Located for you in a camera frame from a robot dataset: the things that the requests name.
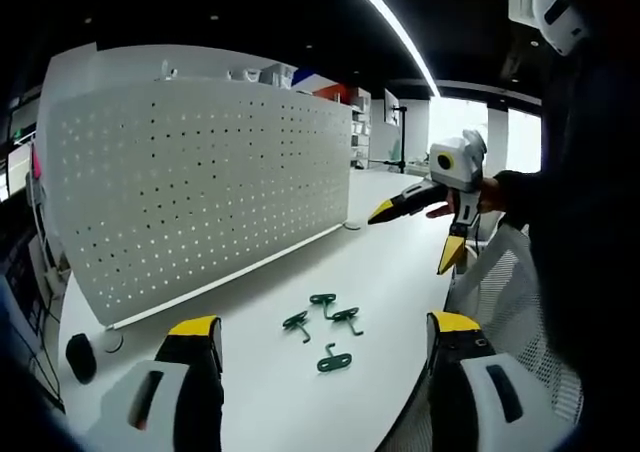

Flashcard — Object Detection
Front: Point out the ceiling light strip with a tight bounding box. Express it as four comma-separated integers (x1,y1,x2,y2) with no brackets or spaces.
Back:
338,0,442,99

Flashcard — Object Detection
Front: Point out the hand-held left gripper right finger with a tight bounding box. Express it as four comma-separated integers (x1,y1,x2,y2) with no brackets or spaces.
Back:
425,310,584,452

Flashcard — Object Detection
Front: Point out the black tripod stand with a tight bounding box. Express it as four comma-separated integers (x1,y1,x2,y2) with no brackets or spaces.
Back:
368,103,407,174

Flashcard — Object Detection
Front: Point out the person's right hand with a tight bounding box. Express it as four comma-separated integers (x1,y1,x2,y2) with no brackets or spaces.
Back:
424,175,503,220

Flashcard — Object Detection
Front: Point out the green hook assembly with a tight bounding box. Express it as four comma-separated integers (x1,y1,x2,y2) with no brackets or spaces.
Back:
308,292,338,321
329,306,366,338
315,342,353,375
281,309,313,346

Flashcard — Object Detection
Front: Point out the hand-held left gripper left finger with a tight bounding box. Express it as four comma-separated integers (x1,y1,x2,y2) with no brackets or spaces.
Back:
82,315,225,452

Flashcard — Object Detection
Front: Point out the person's black clothed body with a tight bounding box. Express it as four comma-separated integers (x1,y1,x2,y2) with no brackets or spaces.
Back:
528,41,640,378

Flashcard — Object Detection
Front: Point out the white worn device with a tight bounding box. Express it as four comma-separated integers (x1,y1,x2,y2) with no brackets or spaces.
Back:
506,0,590,57

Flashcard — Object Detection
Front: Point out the red and blue box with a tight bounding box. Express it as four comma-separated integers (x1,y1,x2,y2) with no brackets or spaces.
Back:
291,68,347,104

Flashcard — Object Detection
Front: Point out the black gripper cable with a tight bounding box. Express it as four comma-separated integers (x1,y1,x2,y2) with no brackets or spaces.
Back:
471,211,485,259

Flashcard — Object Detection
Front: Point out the white mesh chair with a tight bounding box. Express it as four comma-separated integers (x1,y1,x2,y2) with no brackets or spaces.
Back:
443,220,584,424

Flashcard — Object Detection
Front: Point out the computer monitor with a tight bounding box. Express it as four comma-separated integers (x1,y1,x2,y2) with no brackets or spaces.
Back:
3,139,40,201

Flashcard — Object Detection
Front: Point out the white storage shelf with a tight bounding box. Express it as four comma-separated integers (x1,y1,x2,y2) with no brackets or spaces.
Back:
348,87,374,169

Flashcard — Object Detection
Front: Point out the black computer mouse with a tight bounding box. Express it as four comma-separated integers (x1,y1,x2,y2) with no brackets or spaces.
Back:
65,332,98,385

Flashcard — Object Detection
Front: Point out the white perforated mounting plate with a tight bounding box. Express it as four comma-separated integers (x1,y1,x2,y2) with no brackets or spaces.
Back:
43,78,355,331

